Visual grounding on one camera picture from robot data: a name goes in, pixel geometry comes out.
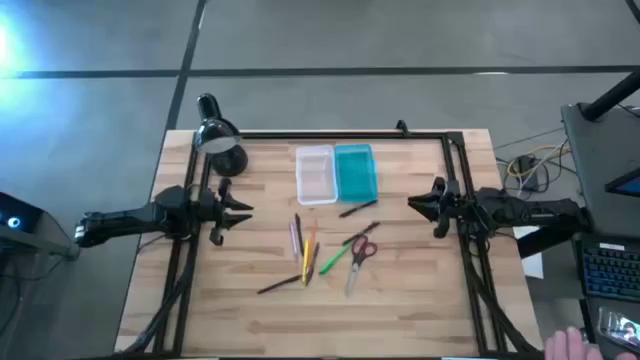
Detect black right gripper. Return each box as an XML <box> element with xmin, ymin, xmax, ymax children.
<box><xmin>407</xmin><ymin>176</ymin><xmax>469</xmax><ymax>240</ymax></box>

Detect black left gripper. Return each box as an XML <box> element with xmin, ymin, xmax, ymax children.
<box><xmin>197</xmin><ymin>177</ymin><xmax>255</xmax><ymax>247</ymax></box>

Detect black pen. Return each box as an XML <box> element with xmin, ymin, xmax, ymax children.
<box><xmin>342</xmin><ymin>221</ymin><xmax>382</xmax><ymax>247</ymax></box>
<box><xmin>293</xmin><ymin>213</ymin><xmax>305</xmax><ymax>256</ymax></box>
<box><xmin>338</xmin><ymin>199</ymin><xmax>379</xmax><ymax>219</ymax></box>

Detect teal plastic box lid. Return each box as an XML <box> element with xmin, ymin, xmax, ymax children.
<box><xmin>333</xmin><ymin>143</ymin><xmax>379</xmax><ymax>204</ymax></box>

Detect dark brown pen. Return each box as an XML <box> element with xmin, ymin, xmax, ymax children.
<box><xmin>256</xmin><ymin>274</ymin><xmax>303</xmax><ymax>295</ymax></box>

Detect yellow marker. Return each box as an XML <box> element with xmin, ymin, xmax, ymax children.
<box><xmin>301</xmin><ymin>238</ymin><xmax>312</xmax><ymax>285</ymax></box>

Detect clear plastic supply box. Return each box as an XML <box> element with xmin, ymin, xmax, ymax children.
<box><xmin>295</xmin><ymin>144</ymin><xmax>339</xmax><ymax>206</ymax></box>

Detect red-handled scissors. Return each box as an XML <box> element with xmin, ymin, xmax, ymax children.
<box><xmin>344</xmin><ymin>234</ymin><xmax>379</xmax><ymax>297</ymax></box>

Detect brown marker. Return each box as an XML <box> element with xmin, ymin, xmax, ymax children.
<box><xmin>305</xmin><ymin>242</ymin><xmax>321</xmax><ymax>287</ymax></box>

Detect green marker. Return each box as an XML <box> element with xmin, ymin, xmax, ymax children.
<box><xmin>318</xmin><ymin>243</ymin><xmax>354</xmax><ymax>276</ymax></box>

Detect black desk lamp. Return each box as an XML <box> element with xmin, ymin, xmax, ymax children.
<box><xmin>193</xmin><ymin>92</ymin><xmax>250</xmax><ymax>178</ymax></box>

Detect black power adapter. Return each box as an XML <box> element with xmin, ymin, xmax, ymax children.
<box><xmin>516</xmin><ymin>154</ymin><xmax>540</xmax><ymax>192</ymax></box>

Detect black side desk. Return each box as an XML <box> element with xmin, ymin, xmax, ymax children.
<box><xmin>560</xmin><ymin>102</ymin><xmax>640</xmax><ymax>237</ymax></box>

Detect laptop keyboard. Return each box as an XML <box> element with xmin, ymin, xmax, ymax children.
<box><xmin>573</xmin><ymin>233</ymin><xmax>640</xmax><ymax>304</ymax></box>

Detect person's hand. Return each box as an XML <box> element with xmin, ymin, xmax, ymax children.
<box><xmin>543</xmin><ymin>327</ymin><xmax>640</xmax><ymax>360</ymax></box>

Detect tablet screen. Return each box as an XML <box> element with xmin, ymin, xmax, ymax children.
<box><xmin>604</xmin><ymin>167</ymin><xmax>640</xmax><ymax>198</ymax></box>

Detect black pole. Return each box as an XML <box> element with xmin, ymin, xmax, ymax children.
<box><xmin>581</xmin><ymin>69</ymin><xmax>640</xmax><ymax>122</ymax></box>

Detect black device with blue light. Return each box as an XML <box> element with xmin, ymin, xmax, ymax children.
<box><xmin>0</xmin><ymin>192</ymin><xmax>81</xmax><ymax>261</ymax></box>

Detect smartphone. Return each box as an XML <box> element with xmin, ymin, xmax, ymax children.
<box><xmin>597</xmin><ymin>305</ymin><xmax>640</xmax><ymax>351</ymax></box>

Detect black aluminium table frame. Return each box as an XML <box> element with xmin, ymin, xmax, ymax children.
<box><xmin>117</xmin><ymin>130</ymin><xmax>544</xmax><ymax>359</ymax></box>

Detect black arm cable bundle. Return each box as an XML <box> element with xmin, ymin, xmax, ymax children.
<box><xmin>124</xmin><ymin>234</ymin><xmax>202</xmax><ymax>354</ymax></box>
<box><xmin>462</xmin><ymin>234</ymin><xmax>540</xmax><ymax>357</ymax></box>

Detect yellow cable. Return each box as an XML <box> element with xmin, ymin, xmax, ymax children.
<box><xmin>506</xmin><ymin>143</ymin><xmax>570</xmax><ymax>179</ymax></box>

